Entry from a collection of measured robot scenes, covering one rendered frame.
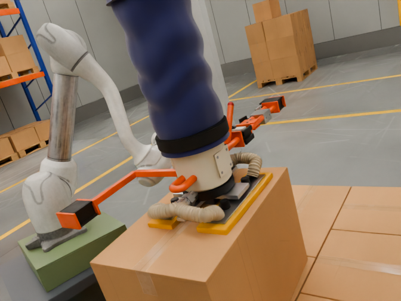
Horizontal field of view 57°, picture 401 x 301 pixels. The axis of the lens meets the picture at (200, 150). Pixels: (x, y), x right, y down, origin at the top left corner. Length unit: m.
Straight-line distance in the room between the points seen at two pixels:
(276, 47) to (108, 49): 6.32
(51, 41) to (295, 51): 6.74
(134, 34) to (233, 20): 10.39
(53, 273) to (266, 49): 7.14
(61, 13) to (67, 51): 10.39
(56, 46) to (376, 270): 1.39
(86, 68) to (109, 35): 11.34
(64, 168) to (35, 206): 0.24
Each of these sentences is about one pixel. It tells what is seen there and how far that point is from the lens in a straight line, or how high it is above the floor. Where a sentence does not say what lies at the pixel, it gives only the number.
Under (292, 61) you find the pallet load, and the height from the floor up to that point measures 0.44.
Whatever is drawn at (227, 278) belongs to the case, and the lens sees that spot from 0.96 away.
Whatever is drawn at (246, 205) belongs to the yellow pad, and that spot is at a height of 0.97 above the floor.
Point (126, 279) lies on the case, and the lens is 1.06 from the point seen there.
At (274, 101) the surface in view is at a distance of 1.59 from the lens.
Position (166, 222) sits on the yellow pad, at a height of 0.96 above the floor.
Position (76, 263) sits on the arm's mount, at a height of 0.79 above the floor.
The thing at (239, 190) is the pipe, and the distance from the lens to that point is 1.11.
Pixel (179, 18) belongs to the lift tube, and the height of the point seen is 1.51.
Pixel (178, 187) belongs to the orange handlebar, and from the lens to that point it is 1.04.
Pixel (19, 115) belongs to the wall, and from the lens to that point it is 10.42.
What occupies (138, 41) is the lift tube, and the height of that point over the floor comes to 1.49.
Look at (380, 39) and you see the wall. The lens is 10.15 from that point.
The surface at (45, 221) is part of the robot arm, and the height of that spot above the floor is 0.95.
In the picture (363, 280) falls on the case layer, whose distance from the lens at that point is 1.43.
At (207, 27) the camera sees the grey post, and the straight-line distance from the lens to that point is 4.25.
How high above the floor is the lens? 1.46
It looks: 17 degrees down
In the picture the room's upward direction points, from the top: 16 degrees counter-clockwise
